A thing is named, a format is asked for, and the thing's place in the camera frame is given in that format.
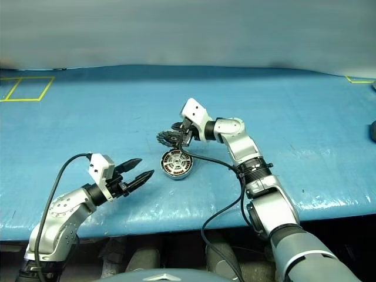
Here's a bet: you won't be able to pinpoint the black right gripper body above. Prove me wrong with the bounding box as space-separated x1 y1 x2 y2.
180 116 203 147

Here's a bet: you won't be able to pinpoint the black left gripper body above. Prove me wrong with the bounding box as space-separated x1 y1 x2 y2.
105 172 132 200

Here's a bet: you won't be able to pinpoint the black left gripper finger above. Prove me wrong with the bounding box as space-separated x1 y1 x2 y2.
113 157 143 177
126 169 156 193

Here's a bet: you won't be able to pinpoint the round finned motor lid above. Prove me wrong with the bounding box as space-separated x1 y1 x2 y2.
156 130 186 149

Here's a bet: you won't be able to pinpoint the silver motor housing copper windings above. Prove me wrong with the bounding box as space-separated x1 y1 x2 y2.
160 149 194 180

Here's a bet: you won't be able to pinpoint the blue table cover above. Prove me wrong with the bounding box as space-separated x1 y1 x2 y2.
0 64 376 241

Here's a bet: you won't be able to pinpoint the dark grey rounded shape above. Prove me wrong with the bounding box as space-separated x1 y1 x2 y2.
125 246 162 273
205 243 244 282

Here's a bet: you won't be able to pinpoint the blue grey dome with emblem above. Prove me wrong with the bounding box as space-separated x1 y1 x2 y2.
99 268 233 282

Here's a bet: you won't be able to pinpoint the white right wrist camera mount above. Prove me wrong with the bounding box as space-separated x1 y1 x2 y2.
180 98 214 142

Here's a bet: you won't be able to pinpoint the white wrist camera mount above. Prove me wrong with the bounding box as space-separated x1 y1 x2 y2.
180 98 214 142
88 152 116 203

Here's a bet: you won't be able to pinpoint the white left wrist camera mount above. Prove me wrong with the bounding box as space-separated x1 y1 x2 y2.
88 152 116 203

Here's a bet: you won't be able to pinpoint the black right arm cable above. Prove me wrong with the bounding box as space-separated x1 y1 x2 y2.
179 145 250 282

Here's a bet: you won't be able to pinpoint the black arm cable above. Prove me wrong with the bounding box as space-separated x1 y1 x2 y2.
32 152 93 282
179 145 250 282

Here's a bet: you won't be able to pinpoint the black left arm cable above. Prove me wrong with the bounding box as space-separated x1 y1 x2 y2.
32 152 93 282

